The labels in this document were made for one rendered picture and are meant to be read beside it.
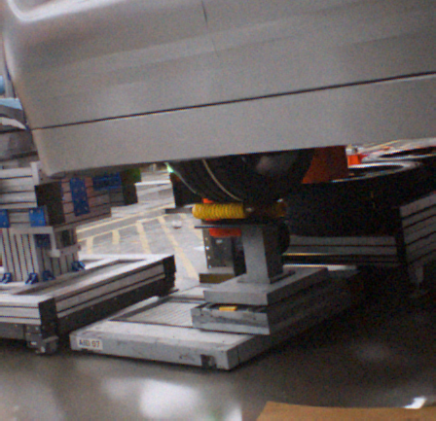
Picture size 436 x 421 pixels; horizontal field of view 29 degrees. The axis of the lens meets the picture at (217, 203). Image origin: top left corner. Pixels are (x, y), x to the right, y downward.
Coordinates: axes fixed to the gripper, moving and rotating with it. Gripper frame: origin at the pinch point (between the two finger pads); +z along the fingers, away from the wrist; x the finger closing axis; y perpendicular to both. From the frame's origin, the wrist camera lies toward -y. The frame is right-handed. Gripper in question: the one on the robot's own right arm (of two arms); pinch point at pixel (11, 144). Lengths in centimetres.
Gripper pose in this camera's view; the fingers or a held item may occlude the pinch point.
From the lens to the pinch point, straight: 306.7
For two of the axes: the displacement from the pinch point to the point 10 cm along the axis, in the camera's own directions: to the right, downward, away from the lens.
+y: -1.6, 0.8, 9.8
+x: -6.6, 7.3, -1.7
